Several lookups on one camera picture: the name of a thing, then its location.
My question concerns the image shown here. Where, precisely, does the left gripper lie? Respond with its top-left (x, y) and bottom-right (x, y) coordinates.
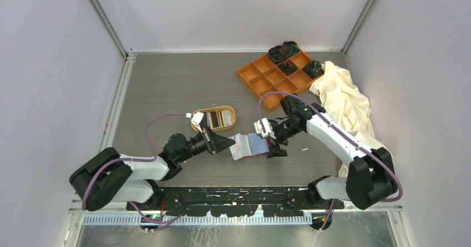
top-left (177, 124), bottom-right (234, 162)

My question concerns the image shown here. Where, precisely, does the red card holder wallet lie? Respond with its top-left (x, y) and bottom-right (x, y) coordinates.
top-left (229, 133), bottom-right (269, 161)

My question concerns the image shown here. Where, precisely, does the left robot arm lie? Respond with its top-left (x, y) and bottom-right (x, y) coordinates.
top-left (69, 127), bottom-right (236, 211)

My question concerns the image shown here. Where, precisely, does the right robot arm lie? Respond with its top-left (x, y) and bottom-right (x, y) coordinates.
top-left (254, 93), bottom-right (403, 210)

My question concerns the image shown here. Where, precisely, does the black card in tray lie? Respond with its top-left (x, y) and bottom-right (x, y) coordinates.
top-left (209, 112), bottom-right (219, 128)

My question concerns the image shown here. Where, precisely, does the oval wooden card tray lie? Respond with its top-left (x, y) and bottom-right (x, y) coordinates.
top-left (186, 105), bottom-right (236, 133)

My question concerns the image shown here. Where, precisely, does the cream cloth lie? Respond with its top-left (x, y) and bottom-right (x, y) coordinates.
top-left (309, 61), bottom-right (394, 178)

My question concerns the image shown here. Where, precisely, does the dark rolled sock in tray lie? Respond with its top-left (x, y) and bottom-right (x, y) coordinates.
top-left (278, 61), bottom-right (298, 75)

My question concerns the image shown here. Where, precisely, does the dark camouflage rolled sock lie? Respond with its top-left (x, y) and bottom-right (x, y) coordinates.
top-left (302, 60), bottom-right (324, 79)

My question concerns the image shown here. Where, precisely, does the dark green rolled sock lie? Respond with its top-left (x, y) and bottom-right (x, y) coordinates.
top-left (282, 41), bottom-right (300, 57)

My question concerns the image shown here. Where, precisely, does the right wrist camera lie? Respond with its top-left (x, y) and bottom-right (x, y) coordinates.
top-left (254, 118), bottom-right (276, 139)

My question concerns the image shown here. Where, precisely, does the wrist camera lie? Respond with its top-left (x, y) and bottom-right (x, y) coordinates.
top-left (186, 111), bottom-right (204, 132)
top-left (254, 118), bottom-right (276, 139)

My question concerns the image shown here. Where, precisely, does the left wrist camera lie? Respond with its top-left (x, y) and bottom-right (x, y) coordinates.
top-left (186, 111), bottom-right (204, 132)

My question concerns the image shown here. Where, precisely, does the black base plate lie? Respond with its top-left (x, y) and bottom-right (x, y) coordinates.
top-left (126, 186), bottom-right (329, 217)

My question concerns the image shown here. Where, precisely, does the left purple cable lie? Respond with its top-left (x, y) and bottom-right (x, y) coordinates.
top-left (81, 113), bottom-right (192, 232)

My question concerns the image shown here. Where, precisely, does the purple cable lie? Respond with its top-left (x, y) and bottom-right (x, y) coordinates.
top-left (81, 113), bottom-right (192, 232)
top-left (257, 91), bottom-right (404, 231)

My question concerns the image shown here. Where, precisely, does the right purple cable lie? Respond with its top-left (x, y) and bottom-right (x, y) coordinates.
top-left (257, 91), bottom-right (404, 231)

